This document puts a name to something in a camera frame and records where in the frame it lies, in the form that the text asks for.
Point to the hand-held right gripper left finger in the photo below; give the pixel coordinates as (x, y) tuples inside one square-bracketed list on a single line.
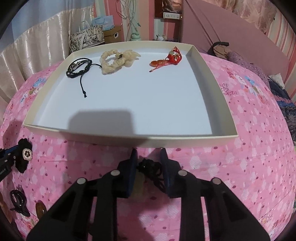
[(133, 171)]

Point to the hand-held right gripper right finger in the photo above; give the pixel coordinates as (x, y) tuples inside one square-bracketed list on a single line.
[(165, 171)]

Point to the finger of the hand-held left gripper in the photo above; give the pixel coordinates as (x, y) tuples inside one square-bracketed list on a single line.
[(11, 148), (8, 158)]

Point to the black flower hair clip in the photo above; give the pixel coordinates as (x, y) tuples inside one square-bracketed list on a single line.
[(22, 165)]

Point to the white shallow box tray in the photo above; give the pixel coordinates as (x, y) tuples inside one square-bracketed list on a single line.
[(138, 104)]

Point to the cream fluffy scrunchie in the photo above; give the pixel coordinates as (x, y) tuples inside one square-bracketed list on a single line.
[(108, 69)]

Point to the orange pendant with red knot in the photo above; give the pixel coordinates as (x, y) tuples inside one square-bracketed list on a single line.
[(157, 63)]

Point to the small red knotted charm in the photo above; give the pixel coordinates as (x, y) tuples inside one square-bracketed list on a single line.
[(175, 58)]

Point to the black hair claw clip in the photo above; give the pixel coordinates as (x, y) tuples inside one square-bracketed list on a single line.
[(22, 209)]

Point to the brown carved wooden pendant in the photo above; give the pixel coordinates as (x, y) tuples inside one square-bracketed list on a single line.
[(41, 208)]

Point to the cream satin curtain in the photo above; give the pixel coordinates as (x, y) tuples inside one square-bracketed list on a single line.
[(34, 51)]

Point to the black white floral gift bag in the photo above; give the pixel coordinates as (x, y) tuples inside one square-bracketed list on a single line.
[(85, 38)]

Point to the purple dotted pillow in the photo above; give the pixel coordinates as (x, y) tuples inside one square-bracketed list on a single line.
[(247, 63)]

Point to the dark patterned blanket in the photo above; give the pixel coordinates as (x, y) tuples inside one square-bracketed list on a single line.
[(284, 104)]

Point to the brown cardboard box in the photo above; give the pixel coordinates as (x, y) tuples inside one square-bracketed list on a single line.
[(112, 34)]

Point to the light blue gift bag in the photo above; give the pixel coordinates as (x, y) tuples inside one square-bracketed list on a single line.
[(103, 22)]

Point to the pink bed headboard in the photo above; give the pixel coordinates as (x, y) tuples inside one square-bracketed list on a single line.
[(208, 23)]

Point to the white power strip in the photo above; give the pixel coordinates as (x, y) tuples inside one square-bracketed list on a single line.
[(172, 15)]

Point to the pink patterned curtain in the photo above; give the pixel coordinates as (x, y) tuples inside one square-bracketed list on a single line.
[(254, 14)]

